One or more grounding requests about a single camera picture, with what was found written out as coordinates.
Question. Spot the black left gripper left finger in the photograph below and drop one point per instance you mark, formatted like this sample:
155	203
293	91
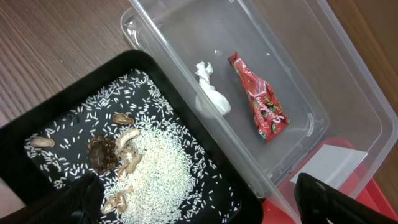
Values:
78	202

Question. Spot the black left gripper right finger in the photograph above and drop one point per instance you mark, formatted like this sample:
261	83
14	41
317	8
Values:
318	203

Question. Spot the rice and food scraps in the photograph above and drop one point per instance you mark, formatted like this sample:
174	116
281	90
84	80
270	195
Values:
175	181

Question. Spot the red candy wrapper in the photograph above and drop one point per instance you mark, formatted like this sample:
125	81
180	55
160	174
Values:
269	116

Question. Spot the white tissue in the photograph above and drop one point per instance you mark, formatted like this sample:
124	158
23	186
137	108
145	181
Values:
204	70

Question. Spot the red serving tray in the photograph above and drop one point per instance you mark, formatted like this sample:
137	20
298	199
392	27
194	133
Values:
336	162

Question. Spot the black tray bin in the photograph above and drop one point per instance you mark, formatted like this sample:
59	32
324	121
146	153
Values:
28	181

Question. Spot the clear plastic bin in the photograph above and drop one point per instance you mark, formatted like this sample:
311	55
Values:
301	49

